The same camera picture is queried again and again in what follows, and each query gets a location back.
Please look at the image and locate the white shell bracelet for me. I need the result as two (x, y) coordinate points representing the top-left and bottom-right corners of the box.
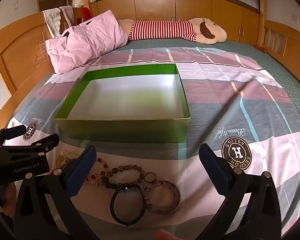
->
(55, 150), (79, 168)

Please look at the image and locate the dark bead bracelet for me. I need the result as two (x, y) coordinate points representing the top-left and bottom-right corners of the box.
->
(101, 164), (150, 189)

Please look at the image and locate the striped plush toy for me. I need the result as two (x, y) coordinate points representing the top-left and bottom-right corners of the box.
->
(119, 17), (227, 45)

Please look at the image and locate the pink pillow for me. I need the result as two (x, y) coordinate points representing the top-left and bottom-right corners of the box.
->
(45, 9), (129, 75)

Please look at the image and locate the green cardboard box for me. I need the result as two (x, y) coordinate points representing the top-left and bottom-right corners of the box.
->
(54, 63), (191, 143)

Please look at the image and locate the wooden cabinet row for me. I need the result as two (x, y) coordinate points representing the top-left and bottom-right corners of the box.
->
(90, 0), (262, 43)

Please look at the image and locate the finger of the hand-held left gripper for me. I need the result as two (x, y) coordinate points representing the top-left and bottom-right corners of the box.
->
(1, 134), (60, 156)
(0, 124), (26, 148)

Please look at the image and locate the red cloth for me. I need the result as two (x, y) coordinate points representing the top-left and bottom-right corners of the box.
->
(80, 7), (93, 22)

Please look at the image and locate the black watch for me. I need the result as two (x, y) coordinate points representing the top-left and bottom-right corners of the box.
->
(110, 184), (146, 227)

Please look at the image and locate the silver bangle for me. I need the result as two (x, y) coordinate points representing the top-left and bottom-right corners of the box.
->
(145, 180), (181, 215)

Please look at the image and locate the wooden footboard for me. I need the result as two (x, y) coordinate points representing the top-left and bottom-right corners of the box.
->
(256, 21), (300, 68)

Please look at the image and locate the wooden headboard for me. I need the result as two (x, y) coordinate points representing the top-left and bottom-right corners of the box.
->
(0, 11), (73, 130)

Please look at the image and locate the plaid printed bed sheet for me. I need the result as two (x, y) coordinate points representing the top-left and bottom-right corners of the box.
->
(5, 46), (300, 233)

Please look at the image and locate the pink towel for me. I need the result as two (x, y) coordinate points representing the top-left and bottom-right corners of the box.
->
(59, 6), (76, 28)

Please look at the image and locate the amber bead bracelet gold pendant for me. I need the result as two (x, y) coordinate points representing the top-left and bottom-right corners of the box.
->
(86, 158), (110, 186)

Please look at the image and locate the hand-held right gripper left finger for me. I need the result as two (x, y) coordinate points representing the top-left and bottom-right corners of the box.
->
(14, 145), (98, 240)

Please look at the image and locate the person's left hand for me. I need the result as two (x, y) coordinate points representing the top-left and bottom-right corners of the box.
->
(4, 182), (17, 217)

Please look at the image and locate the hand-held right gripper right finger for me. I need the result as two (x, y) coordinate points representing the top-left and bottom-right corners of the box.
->
(198, 144), (289, 240)

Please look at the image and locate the grey white towel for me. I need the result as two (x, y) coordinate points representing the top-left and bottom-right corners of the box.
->
(42, 8), (65, 37)

